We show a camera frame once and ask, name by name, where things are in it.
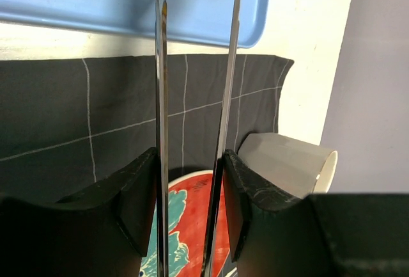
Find white ceramic mug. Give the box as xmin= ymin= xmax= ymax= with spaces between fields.
xmin=238 ymin=132 xmax=338 ymax=198

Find dark grey checked placemat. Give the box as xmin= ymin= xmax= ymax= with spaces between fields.
xmin=0 ymin=53 xmax=295 ymax=277

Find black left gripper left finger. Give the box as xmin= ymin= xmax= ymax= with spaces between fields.
xmin=1 ymin=148 xmax=157 ymax=276

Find red and teal plate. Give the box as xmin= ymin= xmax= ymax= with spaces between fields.
xmin=139 ymin=170 xmax=239 ymax=277

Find metal tongs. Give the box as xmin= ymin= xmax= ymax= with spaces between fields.
xmin=155 ymin=0 xmax=240 ymax=276

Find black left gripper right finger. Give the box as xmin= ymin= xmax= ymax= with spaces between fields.
xmin=223 ymin=150 xmax=408 ymax=276

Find blue plastic tray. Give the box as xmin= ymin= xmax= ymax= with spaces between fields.
xmin=0 ymin=0 xmax=274 ymax=49

